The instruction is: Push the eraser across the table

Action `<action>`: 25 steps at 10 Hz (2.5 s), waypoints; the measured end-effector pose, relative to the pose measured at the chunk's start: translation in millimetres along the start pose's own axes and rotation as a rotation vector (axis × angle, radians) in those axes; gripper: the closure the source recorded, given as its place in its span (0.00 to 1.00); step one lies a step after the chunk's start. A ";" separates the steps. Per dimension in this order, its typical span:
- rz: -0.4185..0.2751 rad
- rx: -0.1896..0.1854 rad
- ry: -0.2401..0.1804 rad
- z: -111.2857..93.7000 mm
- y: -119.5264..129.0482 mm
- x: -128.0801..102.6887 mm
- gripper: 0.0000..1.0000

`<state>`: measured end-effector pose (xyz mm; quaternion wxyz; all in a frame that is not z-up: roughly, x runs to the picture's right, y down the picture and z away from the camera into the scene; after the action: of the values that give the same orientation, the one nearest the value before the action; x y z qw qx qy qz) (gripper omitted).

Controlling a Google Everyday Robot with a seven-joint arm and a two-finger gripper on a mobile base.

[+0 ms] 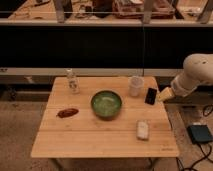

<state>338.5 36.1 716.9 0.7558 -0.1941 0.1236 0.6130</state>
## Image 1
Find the wooden folding table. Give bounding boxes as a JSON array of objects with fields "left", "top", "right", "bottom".
[{"left": 31, "top": 77, "right": 179, "bottom": 158}]

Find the small clear plastic bottle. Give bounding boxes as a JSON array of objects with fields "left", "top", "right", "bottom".
[{"left": 67, "top": 69, "right": 79, "bottom": 94}]

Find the translucent plastic cup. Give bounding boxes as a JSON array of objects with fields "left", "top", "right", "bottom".
[{"left": 129, "top": 76, "right": 143, "bottom": 97}]

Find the green ceramic bowl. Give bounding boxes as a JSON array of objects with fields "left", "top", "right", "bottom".
[{"left": 91, "top": 90, "right": 122, "bottom": 119}]

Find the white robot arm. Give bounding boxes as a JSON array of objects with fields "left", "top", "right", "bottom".
[{"left": 156, "top": 53, "right": 213, "bottom": 102}]

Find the black box on floor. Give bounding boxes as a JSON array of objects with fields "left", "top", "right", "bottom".
[{"left": 187, "top": 125, "right": 213, "bottom": 144}]

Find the black eraser block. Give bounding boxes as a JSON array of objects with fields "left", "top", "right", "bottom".
[{"left": 145, "top": 88, "right": 157, "bottom": 105}]

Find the white rectangular sponge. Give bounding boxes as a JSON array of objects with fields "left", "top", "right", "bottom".
[{"left": 137, "top": 121, "right": 149, "bottom": 140}]

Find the black floor cable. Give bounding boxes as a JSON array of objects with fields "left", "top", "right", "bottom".
[{"left": 175, "top": 103, "right": 213, "bottom": 171}]

